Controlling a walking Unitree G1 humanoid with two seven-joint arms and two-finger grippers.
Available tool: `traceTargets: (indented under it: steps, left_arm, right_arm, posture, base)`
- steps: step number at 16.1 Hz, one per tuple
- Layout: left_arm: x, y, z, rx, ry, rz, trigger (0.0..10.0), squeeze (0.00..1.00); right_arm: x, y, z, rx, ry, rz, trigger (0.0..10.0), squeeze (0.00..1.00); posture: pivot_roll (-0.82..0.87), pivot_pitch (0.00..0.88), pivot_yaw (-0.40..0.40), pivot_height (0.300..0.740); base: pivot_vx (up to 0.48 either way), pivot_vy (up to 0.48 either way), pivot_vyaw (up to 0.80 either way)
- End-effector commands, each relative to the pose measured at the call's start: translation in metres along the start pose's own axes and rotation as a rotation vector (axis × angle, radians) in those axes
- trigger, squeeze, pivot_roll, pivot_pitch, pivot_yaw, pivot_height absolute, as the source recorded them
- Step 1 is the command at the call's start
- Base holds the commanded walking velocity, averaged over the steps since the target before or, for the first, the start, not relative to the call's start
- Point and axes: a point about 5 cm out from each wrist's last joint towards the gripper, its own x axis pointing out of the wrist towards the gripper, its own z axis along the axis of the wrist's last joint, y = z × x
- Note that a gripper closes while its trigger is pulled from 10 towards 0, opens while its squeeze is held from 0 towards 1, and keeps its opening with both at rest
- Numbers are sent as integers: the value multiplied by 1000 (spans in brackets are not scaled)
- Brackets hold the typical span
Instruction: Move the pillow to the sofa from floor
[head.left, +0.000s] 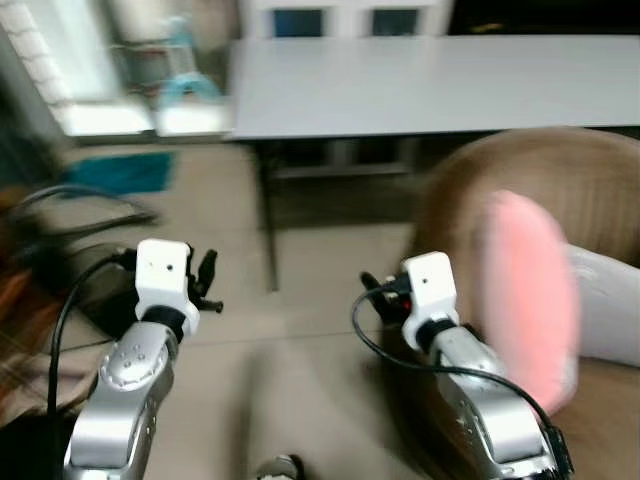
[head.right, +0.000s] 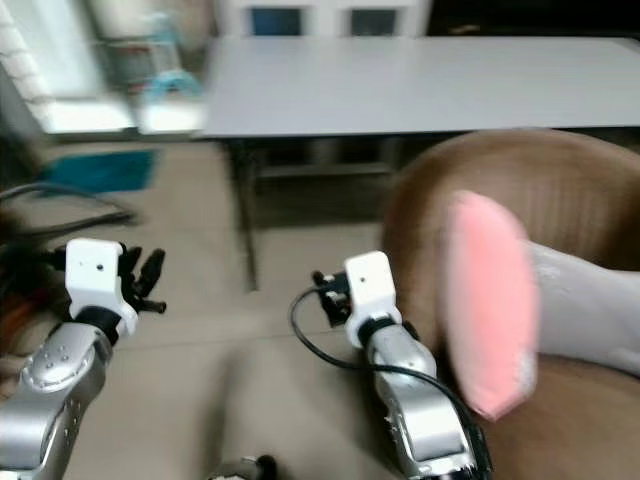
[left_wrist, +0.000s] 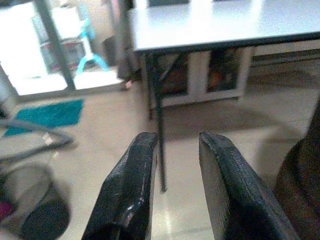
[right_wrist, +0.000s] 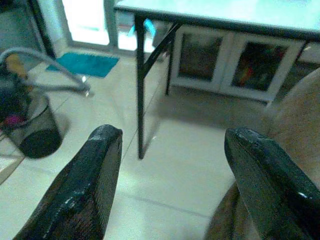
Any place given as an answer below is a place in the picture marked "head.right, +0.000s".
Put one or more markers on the brown round armchair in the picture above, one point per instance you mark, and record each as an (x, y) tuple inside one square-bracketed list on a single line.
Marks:
[(540, 165)]

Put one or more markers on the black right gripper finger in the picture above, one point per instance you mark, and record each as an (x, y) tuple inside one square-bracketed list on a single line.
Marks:
[(325, 308), (321, 282)]

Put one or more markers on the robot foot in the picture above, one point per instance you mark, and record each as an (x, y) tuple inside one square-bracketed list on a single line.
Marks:
[(245, 468)]

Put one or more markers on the teal plastic stand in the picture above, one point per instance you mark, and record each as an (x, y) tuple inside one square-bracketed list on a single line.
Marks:
[(168, 85)]

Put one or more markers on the white cabinet with blue panels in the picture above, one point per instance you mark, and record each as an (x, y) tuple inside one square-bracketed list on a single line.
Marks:
[(325, 18)]

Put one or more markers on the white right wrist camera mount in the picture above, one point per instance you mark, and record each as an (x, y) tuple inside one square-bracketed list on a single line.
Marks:
[(370, 285)]

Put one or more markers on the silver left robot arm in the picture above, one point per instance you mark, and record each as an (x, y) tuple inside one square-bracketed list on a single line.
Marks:
[(60, 400)]

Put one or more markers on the blue floor mat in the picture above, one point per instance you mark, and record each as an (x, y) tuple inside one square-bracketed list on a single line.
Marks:
[(105, 172)]

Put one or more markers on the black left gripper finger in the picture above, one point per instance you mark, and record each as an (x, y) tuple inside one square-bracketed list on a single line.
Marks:
[(154, 270), (131, 268)]

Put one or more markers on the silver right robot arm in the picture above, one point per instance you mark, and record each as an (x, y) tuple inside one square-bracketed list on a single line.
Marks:
[(420, 410)]

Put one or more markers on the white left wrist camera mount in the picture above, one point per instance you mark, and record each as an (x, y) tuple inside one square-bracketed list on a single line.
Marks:
[(95, 275)]

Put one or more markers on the long white table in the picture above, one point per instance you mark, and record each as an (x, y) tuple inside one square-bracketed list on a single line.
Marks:
[(410, 85)]

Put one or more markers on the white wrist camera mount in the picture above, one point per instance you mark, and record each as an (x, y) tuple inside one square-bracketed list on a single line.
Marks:
[(95, 275), (370, 285)]

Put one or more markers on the grey pillow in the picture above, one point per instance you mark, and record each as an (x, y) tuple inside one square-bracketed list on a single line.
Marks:
[(585, 310)]

